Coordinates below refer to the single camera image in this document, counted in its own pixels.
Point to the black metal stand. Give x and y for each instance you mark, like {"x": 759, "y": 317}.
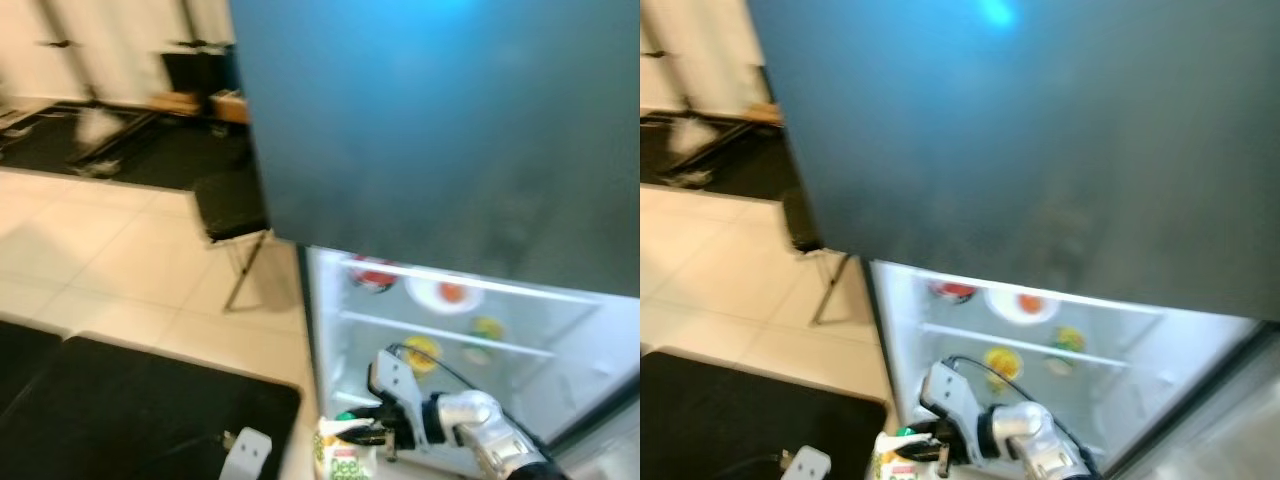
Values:
{"x": 125, "y": 128}
{"x": 190, "y": 43}
{"x": 725, "y": 140}

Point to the white yellow juice carton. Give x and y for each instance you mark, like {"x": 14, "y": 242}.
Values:
{"x": 898, "y": 468}
{"x": 345, "y": 462}

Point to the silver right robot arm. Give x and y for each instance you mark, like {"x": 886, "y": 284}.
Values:
{"x": 1030, "y": 430}
{"x": 480, "y": 420}

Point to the silver two-door fridge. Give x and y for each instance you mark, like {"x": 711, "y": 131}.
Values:
{"x": 1000, "y": 150}
{"x": 450, "y": 150}

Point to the red bowl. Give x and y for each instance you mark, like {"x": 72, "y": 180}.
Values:
{"x": 950, "y": 291}
{"x": 373, "y": 277}

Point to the black flat board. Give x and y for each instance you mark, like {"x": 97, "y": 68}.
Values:
{"x": 200, "y": 75}

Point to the green yellow food tub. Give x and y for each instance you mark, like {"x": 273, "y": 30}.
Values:
{"x": 488, "y": 328}
{"x": 1068, "y": 338}

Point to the white plate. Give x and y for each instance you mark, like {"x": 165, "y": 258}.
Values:
{"x": 420, "y": 296}
{"x": 1000, "y": 310}

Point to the glass fridge shelf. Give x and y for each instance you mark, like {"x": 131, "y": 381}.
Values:
{"x": 1100, "y": 358}
{"x": 520, "y": 347}

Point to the light wooden crate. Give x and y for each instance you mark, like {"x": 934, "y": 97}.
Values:
{"x": 760, "y": 113}
{"x": 230, "y": 105}

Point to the black floor mat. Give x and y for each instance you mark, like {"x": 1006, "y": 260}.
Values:
{"x": 150, "y": 420}
{"x": 25, "y": 360}
{"x": 760, "y": 420}

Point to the orange round fruit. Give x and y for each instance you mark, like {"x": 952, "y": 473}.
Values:
{"x": 451, "y": 292}
{"x": 1031, "y": 303}

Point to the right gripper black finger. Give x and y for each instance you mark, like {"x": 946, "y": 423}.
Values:
{"x": 924, "y": 454}
{"x": 368, "y": 437}
{"x": 926, "y": 436}
{"x": 368, "y": 420}

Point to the white plastic bag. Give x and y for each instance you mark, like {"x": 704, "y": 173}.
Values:
{"x": 97, "y": 128}
{"x": 690, "y": 138}

